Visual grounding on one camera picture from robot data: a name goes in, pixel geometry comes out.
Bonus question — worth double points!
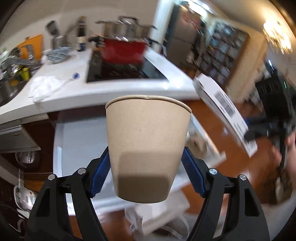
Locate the white medicine box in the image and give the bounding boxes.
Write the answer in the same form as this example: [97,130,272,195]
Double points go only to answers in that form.
[193,74,257,158]

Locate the brown paper cup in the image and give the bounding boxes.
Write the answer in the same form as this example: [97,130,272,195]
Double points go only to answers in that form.
[105,95,192,203]

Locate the white paper trash bag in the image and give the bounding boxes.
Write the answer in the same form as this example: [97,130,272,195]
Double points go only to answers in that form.
[125,190,190,240]

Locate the chrome kitchen faucet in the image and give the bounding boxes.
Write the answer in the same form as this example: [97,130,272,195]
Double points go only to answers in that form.
[1,47,37,77]

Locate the person's right hand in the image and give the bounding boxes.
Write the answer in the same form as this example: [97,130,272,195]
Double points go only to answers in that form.
[271,132,295,186]

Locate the white rice cooker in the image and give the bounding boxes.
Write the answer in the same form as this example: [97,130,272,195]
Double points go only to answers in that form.
[14,185,38,211]

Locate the wooden bookshelf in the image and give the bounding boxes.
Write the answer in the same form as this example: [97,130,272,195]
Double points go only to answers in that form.
[200,23,250,87]

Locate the steel drawer front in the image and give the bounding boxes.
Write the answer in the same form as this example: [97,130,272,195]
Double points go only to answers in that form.
[1,113,49,154]

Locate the dark grey refrigerator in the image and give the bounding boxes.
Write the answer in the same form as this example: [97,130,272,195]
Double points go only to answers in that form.
[165,1,201,67]

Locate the white dish cloth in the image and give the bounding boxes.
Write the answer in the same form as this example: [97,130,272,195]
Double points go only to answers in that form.
[28,72,80,103]

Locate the black induction cooktop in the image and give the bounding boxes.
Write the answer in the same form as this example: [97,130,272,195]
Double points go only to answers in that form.
[86,51,168,83]

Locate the steel steamer pot with lid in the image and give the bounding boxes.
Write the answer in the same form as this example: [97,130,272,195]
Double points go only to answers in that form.
[95,16,157,42]

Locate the red cooking pot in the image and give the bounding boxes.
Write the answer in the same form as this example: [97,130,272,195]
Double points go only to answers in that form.
[88,36,148,65]

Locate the blue patterned bowl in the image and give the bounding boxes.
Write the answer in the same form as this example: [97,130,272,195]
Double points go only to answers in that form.
[46,46,72,64]

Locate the orange cutting board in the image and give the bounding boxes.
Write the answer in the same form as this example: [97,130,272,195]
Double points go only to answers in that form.
[16,34,43,61]

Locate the steel utensil holder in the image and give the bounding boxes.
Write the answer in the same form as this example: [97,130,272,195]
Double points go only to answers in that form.
[51,35,68,49]

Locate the dark soy sauce bottle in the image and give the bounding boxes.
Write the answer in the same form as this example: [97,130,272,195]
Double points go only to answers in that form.
[76,16,86,52]

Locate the black slotted spatula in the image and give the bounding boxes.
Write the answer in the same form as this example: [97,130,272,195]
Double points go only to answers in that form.
[46,20,60,38]

